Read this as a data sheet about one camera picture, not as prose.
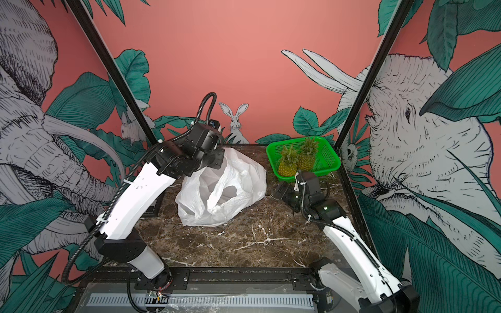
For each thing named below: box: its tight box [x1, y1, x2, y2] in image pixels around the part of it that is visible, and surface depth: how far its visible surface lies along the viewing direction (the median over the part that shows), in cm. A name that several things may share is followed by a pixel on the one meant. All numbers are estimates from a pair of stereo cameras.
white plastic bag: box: [175, 147, 268, 227], surface depth 67 cm
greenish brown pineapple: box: [297, 136, 319, 171], surface depth 100 cm
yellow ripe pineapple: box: [277, 144, 298, 177], surface depth 96 cm
